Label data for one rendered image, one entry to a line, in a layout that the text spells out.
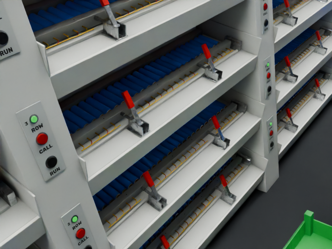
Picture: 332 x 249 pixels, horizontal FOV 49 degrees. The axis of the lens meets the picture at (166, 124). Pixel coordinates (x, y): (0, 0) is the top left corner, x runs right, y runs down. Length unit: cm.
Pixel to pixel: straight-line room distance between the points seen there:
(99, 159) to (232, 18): 57
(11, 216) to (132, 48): 34
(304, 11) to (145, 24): 78
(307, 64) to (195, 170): 70
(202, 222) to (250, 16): 57
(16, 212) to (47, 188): 6
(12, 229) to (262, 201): 85
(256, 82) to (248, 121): 12
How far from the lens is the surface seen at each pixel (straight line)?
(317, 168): 141
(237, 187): 117
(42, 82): 57
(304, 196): 130
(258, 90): 110
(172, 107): 81
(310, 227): 114
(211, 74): 91
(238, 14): 104
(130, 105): 72
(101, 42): 65
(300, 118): 150
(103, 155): 70
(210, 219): 108
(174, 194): 88
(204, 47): 89
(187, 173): 93
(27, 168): 58
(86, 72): 62
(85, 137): 72
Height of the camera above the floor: 86
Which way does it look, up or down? 29 degrees down
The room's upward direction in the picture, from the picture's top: 12 degrees counter-clockwise
